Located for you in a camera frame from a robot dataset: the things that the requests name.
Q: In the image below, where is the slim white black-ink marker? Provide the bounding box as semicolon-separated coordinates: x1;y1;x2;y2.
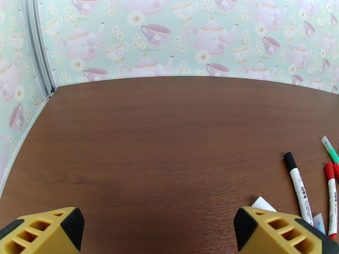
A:
283;152;315;228

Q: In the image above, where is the aluminium frame post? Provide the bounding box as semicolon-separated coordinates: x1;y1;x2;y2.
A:
20;0;57;99

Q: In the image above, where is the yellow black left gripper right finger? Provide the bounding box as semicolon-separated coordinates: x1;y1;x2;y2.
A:
233;206;339;254

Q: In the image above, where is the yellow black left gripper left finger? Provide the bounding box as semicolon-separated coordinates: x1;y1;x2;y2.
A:
0;207;85;254

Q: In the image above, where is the slim white red-ink marker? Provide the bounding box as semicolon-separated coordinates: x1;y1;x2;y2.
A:
325;161;339;240

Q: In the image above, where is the green pen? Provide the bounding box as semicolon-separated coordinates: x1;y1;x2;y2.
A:
320;135;339;164

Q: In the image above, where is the blue marker pen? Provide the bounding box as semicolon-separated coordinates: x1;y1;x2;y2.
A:
312;213;326;235

